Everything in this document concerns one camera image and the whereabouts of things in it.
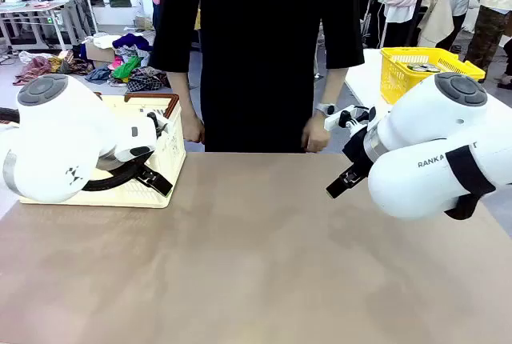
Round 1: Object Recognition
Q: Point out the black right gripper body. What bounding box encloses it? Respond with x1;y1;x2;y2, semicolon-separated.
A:
342;122;379;177

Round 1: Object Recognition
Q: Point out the person's right forearm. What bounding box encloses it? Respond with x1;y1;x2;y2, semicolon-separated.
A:
166;70;201;119

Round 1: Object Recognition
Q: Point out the person's left forearm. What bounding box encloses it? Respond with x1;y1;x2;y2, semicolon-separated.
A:
322;67;347;107

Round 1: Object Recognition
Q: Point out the yellow plastic basket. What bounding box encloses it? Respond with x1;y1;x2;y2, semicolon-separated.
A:
379;46;487;106

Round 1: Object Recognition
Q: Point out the person's left hand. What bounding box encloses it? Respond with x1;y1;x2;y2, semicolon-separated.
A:
300;114;332;154

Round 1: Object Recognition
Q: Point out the person's right hand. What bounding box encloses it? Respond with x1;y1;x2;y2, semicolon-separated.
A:
182;114;206;145

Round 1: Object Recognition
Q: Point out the white side table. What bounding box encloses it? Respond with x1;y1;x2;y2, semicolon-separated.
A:
343;48;512;115

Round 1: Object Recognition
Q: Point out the dark checkered cloth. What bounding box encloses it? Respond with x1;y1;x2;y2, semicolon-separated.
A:
126;66;171;93

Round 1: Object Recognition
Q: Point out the green cloth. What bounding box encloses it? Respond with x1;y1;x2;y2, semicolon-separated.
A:
110;54;144;81

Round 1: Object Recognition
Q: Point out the blue purple cloth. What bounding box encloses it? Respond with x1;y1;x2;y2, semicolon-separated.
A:
112;33;154;54

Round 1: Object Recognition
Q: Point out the open cardboard box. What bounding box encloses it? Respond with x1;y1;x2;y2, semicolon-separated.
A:
82;38;121;64

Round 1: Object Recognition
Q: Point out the person body in black clothes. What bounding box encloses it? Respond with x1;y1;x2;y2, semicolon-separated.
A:
149;0;366;154

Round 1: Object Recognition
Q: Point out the multicolour patterned cloth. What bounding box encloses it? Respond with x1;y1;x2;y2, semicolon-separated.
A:
51;50;95;75

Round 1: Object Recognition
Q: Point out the hanging cream coat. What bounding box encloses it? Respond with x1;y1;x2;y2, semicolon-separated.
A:
417;0;456;50

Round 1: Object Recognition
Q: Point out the small cardboard box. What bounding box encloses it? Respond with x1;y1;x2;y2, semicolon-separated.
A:
134;15;155;32

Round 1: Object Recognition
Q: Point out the red patterned cloth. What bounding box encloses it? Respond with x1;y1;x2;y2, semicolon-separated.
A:
13;54;55;86

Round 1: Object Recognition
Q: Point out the cream basket with brown handles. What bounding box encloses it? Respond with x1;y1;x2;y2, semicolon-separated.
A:
18;93;187;210

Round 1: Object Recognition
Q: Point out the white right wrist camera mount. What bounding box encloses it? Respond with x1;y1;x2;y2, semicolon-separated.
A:
323;106;377;134

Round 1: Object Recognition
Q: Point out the black left wrist mount ring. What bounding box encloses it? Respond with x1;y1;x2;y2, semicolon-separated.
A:
82;161;141;193

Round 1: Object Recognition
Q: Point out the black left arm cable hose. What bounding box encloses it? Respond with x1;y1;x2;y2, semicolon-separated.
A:
0;106;20;126

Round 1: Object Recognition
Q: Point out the metal frame work table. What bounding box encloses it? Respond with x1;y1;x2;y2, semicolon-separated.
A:
0;0;99;52

